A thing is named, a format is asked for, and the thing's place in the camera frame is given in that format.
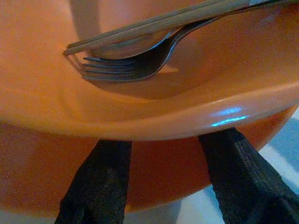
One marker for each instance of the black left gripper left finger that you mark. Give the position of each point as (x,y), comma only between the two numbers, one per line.
(98,182)

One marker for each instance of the silver metal spoon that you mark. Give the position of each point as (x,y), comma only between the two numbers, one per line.
(112,53)

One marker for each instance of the silver metal fork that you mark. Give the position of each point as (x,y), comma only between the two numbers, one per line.
(149,63)

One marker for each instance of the orange square bowl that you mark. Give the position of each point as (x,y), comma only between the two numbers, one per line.
(35,70)

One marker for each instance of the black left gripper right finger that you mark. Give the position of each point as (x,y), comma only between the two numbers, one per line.
(243,182)

